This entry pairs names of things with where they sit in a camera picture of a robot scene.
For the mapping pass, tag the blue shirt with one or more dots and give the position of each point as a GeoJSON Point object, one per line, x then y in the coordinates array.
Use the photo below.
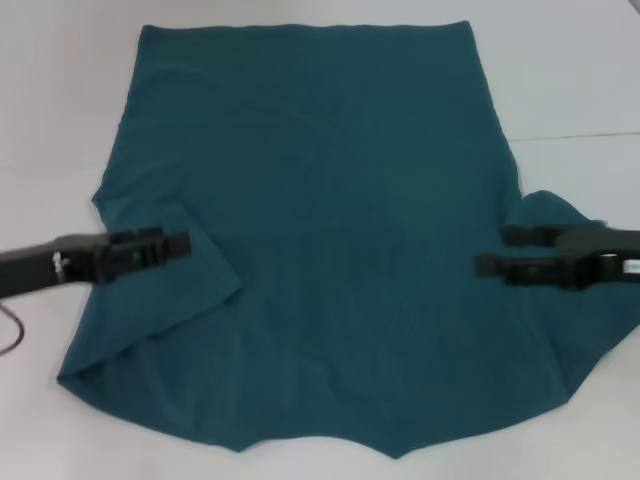
{"type": "Point", "coordinates": [325, 225]}

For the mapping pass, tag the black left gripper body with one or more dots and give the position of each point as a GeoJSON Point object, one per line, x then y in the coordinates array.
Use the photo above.
{"type": "Point", "coordinates": [40, 265]}

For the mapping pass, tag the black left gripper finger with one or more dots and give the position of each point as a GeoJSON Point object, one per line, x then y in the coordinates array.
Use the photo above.
{"type": "Point", "coordinates": [145, 260]}
{"type": "Point", "coordinates": [175, 240]}

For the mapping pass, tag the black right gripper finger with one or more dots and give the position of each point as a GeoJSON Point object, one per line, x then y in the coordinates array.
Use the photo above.
{"type": "Point", "coordinates": [530, 272]}
{"type": "Point", "coordinates": [530, 235]}

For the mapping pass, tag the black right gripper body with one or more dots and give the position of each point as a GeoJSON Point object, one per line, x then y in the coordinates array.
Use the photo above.
{"type": "Point", "coordinates": [605, 252]}

